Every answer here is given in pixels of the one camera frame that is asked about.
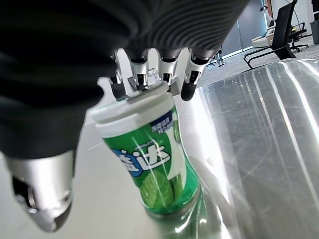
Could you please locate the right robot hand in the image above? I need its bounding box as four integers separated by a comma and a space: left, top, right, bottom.
0, 0, 251, 233

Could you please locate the green chewing gum bottle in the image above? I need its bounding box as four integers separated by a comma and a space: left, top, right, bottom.
89, 83, 200, 212

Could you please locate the beige sofa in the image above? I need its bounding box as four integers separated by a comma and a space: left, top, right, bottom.
251, 26, 276, 47

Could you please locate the black floor lamp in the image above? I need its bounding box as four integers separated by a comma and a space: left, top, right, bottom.
258, 0, 302, 28

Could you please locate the black swivel office chair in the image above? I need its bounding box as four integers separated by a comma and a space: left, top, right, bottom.
289, 21, 310, 52

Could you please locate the dark waste bin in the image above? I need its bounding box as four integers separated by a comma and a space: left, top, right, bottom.
310, 20, 319, 45

